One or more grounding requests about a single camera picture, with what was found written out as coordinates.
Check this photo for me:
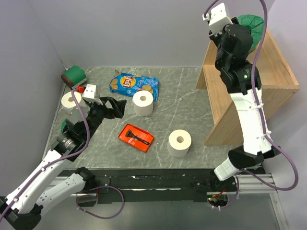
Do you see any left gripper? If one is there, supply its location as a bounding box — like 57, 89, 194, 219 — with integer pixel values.
84, 96, 126, 139

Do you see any green roll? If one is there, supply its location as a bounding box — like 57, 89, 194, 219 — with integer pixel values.
61, 120, 68, 133
237, 14, 264, 53
61, 66, 87, 89

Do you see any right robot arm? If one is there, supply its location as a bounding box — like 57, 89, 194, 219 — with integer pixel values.
210, 24, 279, 191

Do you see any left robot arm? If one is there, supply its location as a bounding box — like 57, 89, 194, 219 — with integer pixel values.
0, 97, 127, 230

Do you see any wooden shelf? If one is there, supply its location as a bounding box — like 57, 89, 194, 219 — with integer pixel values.
195, 17, 300, 146

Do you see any blue Lays chips bag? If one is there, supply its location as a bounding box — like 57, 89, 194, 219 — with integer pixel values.
109, 70, 159, 102

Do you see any white paper towel roll centre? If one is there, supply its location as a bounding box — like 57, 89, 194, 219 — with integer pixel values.
132, 91, 154, 116

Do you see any white paper towel roll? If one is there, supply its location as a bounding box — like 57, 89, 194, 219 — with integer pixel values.
167, 129, 191, 157
132, 91, 154, 116
61, 92, 87, 114

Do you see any black razor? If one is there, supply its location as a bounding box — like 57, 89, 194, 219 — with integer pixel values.
125, 129, 150, 145

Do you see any orange razor box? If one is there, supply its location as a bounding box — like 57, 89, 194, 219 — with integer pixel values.
118, 124, 154, 152

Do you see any white paper towel roll left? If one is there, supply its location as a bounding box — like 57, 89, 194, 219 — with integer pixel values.
61, 92, 87, 114

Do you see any white paper towel roll near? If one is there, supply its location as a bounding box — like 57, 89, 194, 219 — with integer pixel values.
167, 129, 191, 157

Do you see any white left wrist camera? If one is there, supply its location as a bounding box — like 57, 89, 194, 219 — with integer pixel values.
82, 84, 101, 101

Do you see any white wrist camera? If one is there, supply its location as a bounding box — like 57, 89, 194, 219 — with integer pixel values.
202, 3, 233, 36
82, 84, 101, 101

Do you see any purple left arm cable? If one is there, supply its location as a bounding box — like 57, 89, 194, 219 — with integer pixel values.
0, 88, 91, 216

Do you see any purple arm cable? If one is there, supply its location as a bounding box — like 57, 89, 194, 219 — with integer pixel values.
203, 0, 299, 211
0, 88, 91, 216

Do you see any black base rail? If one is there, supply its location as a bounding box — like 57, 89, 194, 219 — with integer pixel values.
57, 168, 267, 204

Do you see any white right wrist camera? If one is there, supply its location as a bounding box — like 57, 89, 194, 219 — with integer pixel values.
202, 3, 233, 36

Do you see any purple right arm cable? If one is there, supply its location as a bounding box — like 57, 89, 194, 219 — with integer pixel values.
203, 0, 299, 211

